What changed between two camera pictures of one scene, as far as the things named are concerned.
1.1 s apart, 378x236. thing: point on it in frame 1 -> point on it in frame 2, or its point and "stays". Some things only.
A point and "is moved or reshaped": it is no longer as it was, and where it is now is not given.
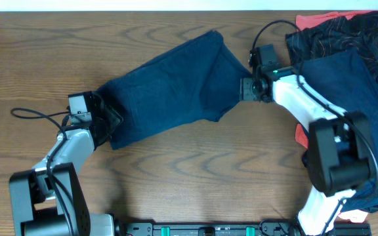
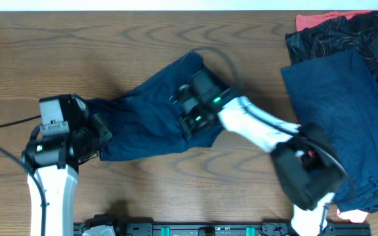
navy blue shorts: [197, 78] is moved or reshaped
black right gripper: [245, 90] -> [188, 129]
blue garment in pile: [345, 78] stays
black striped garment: [372, 33] stays
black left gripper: [114, 117] -> [105, 134]
